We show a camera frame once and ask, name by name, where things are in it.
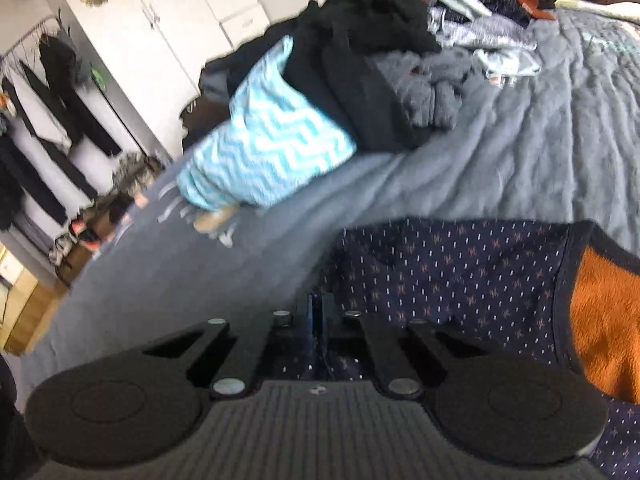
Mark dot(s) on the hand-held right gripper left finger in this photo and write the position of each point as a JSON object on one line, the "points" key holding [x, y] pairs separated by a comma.
{"points": [[310, 325]]}

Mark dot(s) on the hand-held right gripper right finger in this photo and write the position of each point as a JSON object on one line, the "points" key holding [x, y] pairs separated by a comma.
{"points": [[326, 327]]}

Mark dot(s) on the navy dotted sweater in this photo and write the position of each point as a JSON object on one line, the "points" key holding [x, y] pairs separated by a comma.
{"points": [[450, 270]]}

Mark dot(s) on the black metal clothes rack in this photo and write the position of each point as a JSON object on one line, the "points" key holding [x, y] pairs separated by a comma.
{"points": [[30, 42]]}

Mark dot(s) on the turquoise zigzag towel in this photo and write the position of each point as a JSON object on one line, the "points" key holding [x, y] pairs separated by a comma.
{"points": [[270, 140]]}

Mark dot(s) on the brown coat pile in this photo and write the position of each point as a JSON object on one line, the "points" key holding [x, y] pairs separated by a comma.
{"points": [[205, 110]]}

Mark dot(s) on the row of shoes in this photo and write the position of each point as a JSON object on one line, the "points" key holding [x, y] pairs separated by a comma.
{"points": [[90, 230]]}

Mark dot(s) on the grey quilted bedspread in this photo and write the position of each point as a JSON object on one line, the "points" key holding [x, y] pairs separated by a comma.
{"points": [[500, 160]]}

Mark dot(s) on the dark grey garment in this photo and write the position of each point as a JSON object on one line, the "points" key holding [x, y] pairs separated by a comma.
{"points": [[430, 90]]}

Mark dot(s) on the black garment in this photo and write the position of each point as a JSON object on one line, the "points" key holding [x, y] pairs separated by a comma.
{"points": [[360, 60]]}

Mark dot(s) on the black trousers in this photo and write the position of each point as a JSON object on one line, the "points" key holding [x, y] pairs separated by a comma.
{"points": [[55, 150], [75, 100]]}

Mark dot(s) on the white wardrobe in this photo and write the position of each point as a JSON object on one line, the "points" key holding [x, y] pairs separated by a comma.
{"points": [[165, 35]]}

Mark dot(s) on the pale patterned garment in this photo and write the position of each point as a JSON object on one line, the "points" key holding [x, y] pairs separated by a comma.
{"points": [[480, 30]]}

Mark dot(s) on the white pillow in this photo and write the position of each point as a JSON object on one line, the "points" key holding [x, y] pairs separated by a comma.
{"points": [[610, 7]]}

